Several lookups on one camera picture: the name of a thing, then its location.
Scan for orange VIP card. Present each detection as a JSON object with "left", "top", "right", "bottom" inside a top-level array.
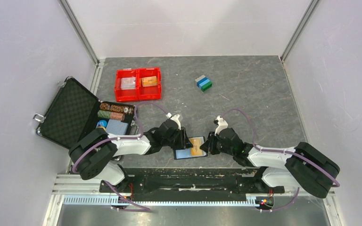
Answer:
[{"left": 189, "top": 137, "right": 207, "bottom": 158}]

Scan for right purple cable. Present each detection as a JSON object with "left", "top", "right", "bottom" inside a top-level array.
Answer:
[{"left": 222, "top": 108, "right": 341, "bottom": 213}]

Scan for gold cards in bin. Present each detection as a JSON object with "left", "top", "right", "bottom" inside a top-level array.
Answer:
[{"left": 141, "top": 76, "right": 158, "bottom": 87}]

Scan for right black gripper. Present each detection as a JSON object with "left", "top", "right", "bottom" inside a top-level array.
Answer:
[{"left": 200, "top": 131, "right": 235, "bottom": 156}]

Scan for orange brown chip roll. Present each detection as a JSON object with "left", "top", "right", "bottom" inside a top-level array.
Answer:
[{"left": 99, "top": 103, "right": 134, "bottom": 114}]

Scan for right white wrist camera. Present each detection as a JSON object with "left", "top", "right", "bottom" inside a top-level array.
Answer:
[{"left": 214, "top": 115, "right": 228, "bottom": 135}]

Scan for blue playing card deck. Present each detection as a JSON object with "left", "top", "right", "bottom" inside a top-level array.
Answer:
[{"left": 106, "top": 119, "right": 128, "bottom": 135}]

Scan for red bin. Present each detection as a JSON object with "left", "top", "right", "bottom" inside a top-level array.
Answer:
[
  {"left": 137, "top": 67, "right": 162, "bottom": 101},
  {"left": 114, "top": 69, "right": 138, "bottom": 102}
]

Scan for aluminium toothed rail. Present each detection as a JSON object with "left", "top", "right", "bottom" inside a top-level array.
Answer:
[{"left": 63, "top": 195, "right": 272, "bottom": 207}]

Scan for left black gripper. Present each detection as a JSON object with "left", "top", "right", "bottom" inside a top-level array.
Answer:
[{"left": 162, "top": 127, "right": 193, "bottom": 150}]

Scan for silver cards in bin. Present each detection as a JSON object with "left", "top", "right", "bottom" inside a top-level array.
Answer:
[{"left": 120, "top": 77, "right": 136, "bottom": 90}]

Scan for left red bin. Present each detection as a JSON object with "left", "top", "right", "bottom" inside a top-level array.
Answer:
[{"left": 114, "top": 69, "right": 138, "bottom": 102}]

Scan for blue round chip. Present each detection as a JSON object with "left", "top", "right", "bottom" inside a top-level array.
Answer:
[{"left": 96, "top": 120, "right": 107, "bottom": 128}]

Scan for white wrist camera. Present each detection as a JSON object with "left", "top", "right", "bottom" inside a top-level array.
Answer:
[
  {"left": 166, "top": 113, "right": 183, "bottom": 129},
  {"left": 214, "top": 115, "right": 228, "bottom": 135}
]

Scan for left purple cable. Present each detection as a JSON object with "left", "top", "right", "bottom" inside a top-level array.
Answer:
[{"left": 72, "top": 101, "right": 171, "bottom": 213}]

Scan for right red bin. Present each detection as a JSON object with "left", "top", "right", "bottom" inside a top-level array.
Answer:
[{"left": 137, "top": 67, "right": 162, "bottom": 101}]

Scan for black poker chip case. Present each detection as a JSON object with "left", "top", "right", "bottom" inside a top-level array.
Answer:
[{"left": 36, "top": 76, "right": 135, "bottom": 149}]

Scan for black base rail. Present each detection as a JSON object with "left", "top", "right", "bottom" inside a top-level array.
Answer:
[{"left": 114, "top": 168, "right": 285, "bottom": 202}]

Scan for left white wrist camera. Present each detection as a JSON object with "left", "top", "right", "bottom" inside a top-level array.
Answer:
[{"left": 166, "top": 113, "right": 183, "bottom": 129}]

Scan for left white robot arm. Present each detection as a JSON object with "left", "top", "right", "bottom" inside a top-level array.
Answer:
[{"left": 69, "top": 118, "right": 193, "bottom": 192}]

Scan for purple cable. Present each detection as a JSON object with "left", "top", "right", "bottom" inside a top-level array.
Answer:
[
  {"left": 222, "top": 108, "right": 341, "bottom": 213},
  {"left": 72, "top": 101, "right": 171, "bottom": 213}
]

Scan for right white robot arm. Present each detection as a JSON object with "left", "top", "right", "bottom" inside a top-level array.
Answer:
[{"left": 200, "top": 128, "right": 340, "bottom": 198}]

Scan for grey blue green block stack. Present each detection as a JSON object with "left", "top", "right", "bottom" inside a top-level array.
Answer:
[{"left": 195, "top": 75, "right": 213, "bottom": 92}]

